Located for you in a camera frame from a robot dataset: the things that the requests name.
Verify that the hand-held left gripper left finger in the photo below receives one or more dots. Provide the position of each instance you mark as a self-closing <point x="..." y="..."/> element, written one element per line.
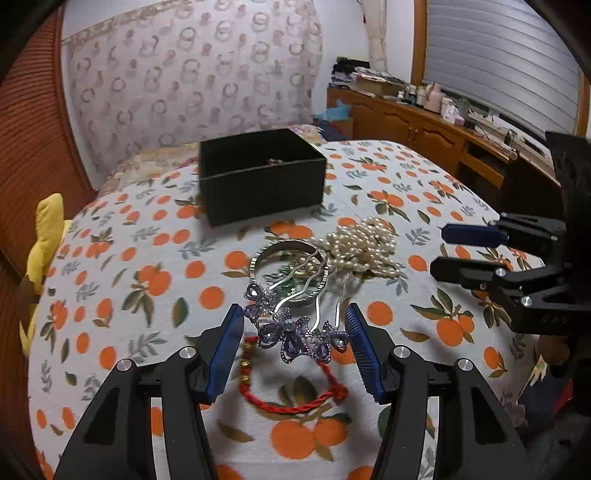
<point x="226" y="355"/>

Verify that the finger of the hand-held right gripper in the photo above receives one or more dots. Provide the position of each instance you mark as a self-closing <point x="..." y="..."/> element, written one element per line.
<point x="466" y="233"/>
<point x="461" y="272"/>

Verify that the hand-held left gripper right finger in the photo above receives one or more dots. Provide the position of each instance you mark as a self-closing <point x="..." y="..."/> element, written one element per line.
<point x="364" y="355"/>

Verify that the purple rhinestone hairpin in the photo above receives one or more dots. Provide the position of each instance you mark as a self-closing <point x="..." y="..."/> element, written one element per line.
<point x="291" y="341"/>

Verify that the pearl hair ornament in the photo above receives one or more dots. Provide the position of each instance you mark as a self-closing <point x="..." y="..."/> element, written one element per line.
<point x="364" y="249"/>

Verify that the silver bangle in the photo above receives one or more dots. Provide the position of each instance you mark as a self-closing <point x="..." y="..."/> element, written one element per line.
<point x="277" y="244"/>

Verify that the black jewelry box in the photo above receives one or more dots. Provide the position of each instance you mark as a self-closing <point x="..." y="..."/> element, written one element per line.
<point x="258" y="194"/>

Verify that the person's right hand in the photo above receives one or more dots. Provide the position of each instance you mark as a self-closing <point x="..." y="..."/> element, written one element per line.
<point x="554" y="353"/>

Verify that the wooden cabinet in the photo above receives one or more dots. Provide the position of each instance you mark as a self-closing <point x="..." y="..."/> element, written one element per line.
<point x="415" y="129"/>

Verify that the pale purple bottle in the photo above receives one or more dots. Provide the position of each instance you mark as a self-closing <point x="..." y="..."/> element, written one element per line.
<point x="453" y="113"/>

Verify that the pink bottle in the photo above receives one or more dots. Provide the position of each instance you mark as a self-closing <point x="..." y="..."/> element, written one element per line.
<point x="433" y="98"/>

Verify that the orange fruit print cloth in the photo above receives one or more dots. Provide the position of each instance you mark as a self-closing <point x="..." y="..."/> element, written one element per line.
<point x="138" y="230"/>

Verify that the blue plastic bag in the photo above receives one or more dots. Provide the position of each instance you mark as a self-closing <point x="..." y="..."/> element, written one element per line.
<point x="339" y="110"/>

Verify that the pile of papers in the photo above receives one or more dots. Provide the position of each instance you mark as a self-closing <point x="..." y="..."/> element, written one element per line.
<point x="369" y="78"/>

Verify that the grey window blind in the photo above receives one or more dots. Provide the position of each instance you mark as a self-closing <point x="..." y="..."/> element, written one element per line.
<point x="485" y="46"/>

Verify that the yellow plush toy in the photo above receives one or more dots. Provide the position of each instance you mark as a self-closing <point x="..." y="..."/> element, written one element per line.
<point x="41" y="258"/>

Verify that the white textured pipe cover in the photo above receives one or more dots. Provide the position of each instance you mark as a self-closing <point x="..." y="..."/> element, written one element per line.
<point x="377" y="32"/>

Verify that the brown slatted wardrobe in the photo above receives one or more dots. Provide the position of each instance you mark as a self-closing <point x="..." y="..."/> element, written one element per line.
<point x="32" y="115"/>

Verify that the wooden window frame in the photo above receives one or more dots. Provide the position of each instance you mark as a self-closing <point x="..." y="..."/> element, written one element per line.
<point x="418" y="41"/>

